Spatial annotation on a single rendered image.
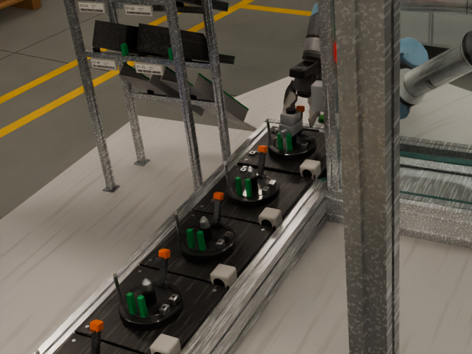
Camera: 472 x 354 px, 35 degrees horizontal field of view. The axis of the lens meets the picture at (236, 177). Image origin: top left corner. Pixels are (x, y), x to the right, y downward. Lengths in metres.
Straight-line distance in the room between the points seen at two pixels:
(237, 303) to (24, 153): 3.21
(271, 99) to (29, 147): 2.32
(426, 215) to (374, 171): 1.19
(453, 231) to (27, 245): 1.14
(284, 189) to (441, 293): 0.49
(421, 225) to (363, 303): 1.11
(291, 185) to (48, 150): 2.84
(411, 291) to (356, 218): 1.03
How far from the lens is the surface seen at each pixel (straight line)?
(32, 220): 2.26
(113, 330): 1.60
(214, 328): 1.57
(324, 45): 1.79
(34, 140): 4.82
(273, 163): 2.09
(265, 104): 2.71
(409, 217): 1.93
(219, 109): 2.15
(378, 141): 0.71
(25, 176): 4.41
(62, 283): 1.96
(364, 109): 0.71
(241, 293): 1.64
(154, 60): 1.98
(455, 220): 1.90
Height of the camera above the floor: 1.99
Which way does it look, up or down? 30 degrees down
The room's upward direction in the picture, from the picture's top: 7 degrees counter-clockwise
